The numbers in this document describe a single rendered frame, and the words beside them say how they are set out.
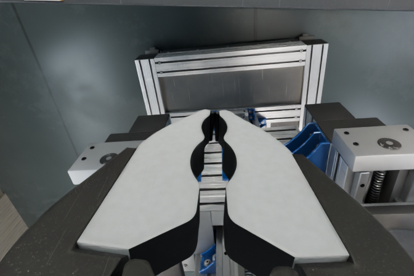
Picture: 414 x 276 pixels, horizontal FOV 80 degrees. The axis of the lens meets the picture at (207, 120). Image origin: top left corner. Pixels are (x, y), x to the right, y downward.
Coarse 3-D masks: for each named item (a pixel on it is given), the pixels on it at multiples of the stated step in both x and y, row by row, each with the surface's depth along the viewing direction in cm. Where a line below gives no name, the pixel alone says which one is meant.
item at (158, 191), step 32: (192, 128) 10; (160, 160) 8; (192, 160) 9; (128, 192) 7; (160, 192) 7; (192, 192) 7; (96, 224) 6; (128, 224) 6; (160, 224) 6; (192, 224) 7; (128, 256) 6; (160, 256) 6
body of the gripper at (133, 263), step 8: (128, 264) 5; (136, 264) 5; (144, 264) 5; (128, 272) 5; (136, 272) 5; (144, 272) 5; (152, 272) 5; (272, 272) 5; (280, 272) 5; (288, 272) 5; (296, 272) 5
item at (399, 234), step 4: (392, 232) 41; (396, 232) 41; (400, 232) 41; (404, 232) 41; (408, 232) 41; (412, 232) 41; (396, 236) 41; (400, 236) 40; (404, 236) 40; (408, 236) 40; (412, 236) 40; (400, 240) 40; (404, 240) 40; (408, 240) 40; (412, 240) 40; (400, 244) 40; (404, 244) 40; (408, 244) 39; (412, 244) 39; (404, 248) 39; (408, 248) 39; (412, 248) 39; (408, 252) 39; (412, 252) 39; (412, 256) 38
